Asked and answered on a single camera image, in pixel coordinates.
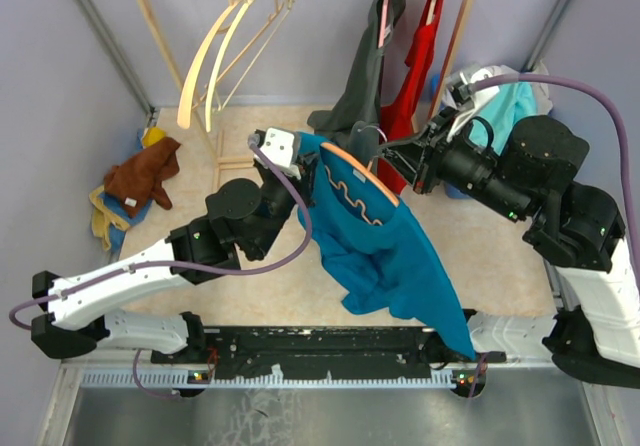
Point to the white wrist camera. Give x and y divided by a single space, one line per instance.
280 146
468 102

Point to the pink hanger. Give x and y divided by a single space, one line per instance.
385 24

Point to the cream wooden hanger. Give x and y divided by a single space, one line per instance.
255 45

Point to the blue cloth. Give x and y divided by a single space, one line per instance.
119 221

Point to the beige towel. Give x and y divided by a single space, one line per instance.
99 218

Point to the red t shirt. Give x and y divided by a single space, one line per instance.
396 118

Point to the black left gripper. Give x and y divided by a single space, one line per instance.
305 187

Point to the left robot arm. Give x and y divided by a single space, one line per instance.
83 313

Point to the white toothed cable duct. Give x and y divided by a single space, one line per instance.
190 379

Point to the blue plastic bin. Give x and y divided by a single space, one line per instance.
450 191

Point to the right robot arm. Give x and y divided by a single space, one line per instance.
576 228

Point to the orange wooden hanger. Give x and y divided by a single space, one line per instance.
356 182

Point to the light wooden hanger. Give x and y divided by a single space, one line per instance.
196 83

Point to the yellow cloth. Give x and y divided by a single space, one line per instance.
151 136

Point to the brown cloth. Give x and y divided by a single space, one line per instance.
140 179

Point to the grey t shirt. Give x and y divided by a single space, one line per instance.
354 121

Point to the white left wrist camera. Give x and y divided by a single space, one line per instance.
280 146

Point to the blue t shirt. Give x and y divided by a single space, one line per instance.
393 266

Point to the turquoise cloth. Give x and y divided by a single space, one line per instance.
513 103

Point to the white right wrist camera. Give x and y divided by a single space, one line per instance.
468 102

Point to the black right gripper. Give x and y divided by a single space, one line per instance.
425 154

